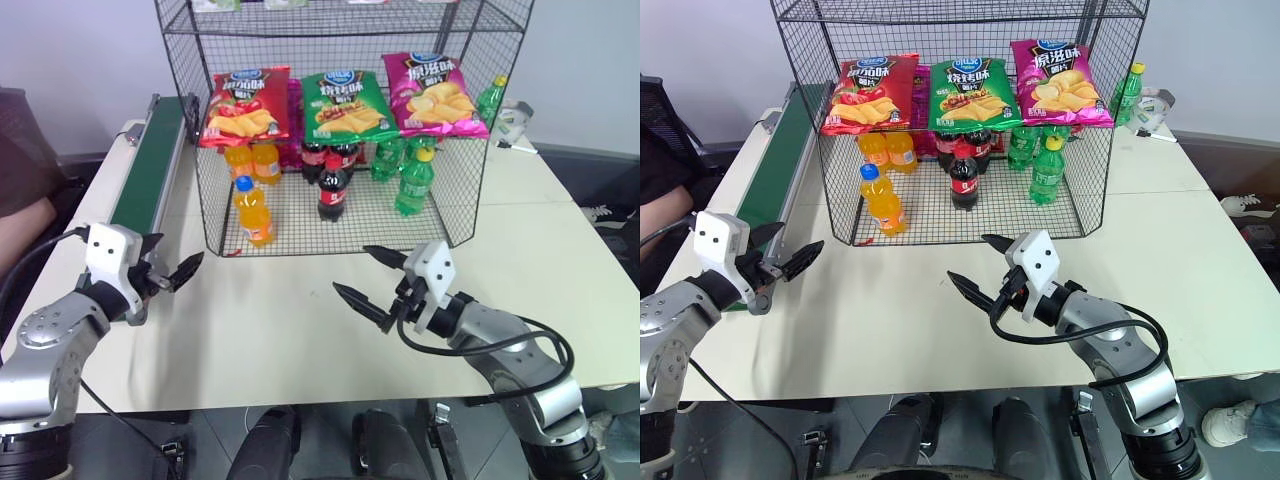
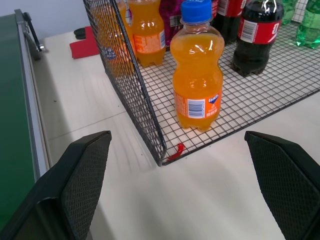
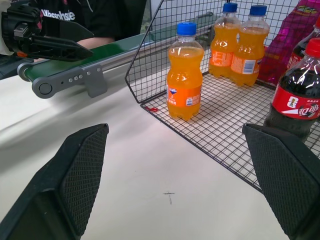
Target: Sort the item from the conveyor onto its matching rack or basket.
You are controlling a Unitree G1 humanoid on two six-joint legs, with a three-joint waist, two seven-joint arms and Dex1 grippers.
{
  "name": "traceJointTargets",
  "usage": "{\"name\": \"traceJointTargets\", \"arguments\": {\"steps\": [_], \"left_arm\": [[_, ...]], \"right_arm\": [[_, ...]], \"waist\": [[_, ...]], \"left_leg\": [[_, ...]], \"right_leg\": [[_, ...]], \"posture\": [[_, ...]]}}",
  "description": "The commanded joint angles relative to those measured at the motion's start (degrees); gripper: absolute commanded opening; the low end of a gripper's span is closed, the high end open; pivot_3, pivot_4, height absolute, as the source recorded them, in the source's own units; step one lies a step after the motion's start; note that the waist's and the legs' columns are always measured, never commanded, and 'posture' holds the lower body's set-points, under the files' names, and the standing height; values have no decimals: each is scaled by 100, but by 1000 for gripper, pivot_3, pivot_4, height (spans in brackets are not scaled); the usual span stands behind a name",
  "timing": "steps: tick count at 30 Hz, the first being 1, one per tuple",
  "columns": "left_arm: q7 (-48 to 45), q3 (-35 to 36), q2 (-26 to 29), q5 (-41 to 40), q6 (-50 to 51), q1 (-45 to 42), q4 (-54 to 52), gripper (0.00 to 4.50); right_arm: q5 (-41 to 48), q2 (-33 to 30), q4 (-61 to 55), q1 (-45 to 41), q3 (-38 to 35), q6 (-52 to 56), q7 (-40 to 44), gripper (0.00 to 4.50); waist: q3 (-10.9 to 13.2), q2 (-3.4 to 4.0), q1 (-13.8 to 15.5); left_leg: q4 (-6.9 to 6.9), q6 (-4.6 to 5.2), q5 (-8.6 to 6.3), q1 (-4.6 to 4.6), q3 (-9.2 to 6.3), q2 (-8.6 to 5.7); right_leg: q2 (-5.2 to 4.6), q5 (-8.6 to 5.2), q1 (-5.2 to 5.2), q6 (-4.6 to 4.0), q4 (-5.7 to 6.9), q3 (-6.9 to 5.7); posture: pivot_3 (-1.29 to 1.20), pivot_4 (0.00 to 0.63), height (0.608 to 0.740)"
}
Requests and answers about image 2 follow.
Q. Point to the magenta snack bag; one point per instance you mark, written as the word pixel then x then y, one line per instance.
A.
pixel 171 17

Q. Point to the red zip tie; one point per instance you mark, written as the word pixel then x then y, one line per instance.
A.
pixel 178 151

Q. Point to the green soda bottle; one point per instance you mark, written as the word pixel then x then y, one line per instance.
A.
pixel 288 10
pixel 310 25

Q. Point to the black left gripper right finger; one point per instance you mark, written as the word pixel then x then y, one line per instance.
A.
pixel 287 180

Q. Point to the orange soda bottle blue cap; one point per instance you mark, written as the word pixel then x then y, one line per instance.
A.
pixel 198 72

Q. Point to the red cloth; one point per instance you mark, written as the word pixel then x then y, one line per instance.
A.
pixel 83 45

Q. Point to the cola bottle red label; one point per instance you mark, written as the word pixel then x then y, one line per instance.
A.
pixel 257 37
pixel 226 17

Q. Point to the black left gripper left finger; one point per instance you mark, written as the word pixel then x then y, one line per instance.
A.
pixel 82 180

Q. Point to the green conveyor belt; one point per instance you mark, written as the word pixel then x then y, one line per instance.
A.
pixel 15 105

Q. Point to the black round object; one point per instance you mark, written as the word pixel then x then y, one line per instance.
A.
pixel 80 33

